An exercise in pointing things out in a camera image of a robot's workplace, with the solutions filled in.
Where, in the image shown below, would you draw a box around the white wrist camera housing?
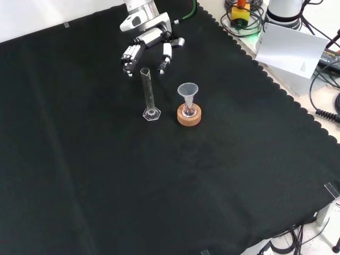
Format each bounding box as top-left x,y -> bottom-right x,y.
119,14 -> 143,32

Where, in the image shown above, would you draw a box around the black coiled cable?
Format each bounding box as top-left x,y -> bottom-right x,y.
309,66 -> 340,122

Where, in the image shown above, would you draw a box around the small round-bottom glass flask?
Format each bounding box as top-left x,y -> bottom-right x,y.
182,102 -> 198,118

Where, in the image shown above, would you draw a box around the clear plastic funnel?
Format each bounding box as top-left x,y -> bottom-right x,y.
177,82 -> 199,107

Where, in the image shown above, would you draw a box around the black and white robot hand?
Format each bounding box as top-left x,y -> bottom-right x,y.
121,27 -> 185,78

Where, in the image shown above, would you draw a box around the black power adapter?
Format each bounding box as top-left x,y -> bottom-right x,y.
318,49 -> 340,72

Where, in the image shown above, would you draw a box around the white cylinder with black band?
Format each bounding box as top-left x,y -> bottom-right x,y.
265,0 -> 303,29

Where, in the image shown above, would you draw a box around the clear glass graduated cylinder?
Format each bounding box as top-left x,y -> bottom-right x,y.
140,67 -> 162,122

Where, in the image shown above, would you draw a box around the black cables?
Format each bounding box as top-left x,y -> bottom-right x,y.
254,223 -> 340,255
220,0 -> 268,38

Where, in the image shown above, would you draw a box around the black cloth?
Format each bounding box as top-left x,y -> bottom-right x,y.
0,0 -> 340,255

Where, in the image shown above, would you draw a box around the yellow stop button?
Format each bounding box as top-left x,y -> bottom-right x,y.
230,0 -> 252,27

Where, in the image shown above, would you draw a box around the green cable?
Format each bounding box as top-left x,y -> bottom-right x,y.
173,0 -> 199,24

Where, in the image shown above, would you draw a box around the cork ring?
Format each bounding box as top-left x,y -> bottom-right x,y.
176,103 -> 202,127

